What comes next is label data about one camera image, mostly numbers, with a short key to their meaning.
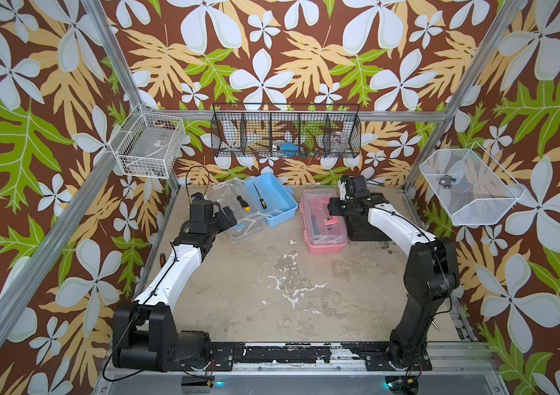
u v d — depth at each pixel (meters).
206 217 0.65
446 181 0.86
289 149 0.94
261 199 1.05
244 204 0.98
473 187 0.82
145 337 0.40
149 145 0.86
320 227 0.97
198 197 0.75
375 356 0.74
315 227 0.98
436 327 0.80
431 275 0.50
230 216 0.83
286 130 0.96
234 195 1.01
